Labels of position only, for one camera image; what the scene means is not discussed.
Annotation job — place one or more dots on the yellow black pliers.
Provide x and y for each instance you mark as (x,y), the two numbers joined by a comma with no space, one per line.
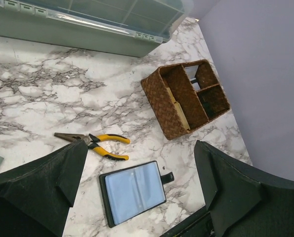
(92,143)

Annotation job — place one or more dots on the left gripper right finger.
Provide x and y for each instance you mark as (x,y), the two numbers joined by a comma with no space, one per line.
(243,201)

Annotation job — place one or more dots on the green plastic storage box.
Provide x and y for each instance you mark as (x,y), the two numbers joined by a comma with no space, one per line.
(124,27)

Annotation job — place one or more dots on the grey credit card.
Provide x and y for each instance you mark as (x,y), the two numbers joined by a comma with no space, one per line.
(191,73)

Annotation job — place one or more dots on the brown wicker tray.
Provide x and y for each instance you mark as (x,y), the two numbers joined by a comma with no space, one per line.
(200,107)

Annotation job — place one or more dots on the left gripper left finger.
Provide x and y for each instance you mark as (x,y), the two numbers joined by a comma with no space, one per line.
(35,198)

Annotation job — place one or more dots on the black mounting rail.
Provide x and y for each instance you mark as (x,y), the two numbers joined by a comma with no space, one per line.
(199,224)

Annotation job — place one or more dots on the gold card in tray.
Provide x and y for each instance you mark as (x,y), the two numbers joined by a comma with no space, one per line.
(179,110)

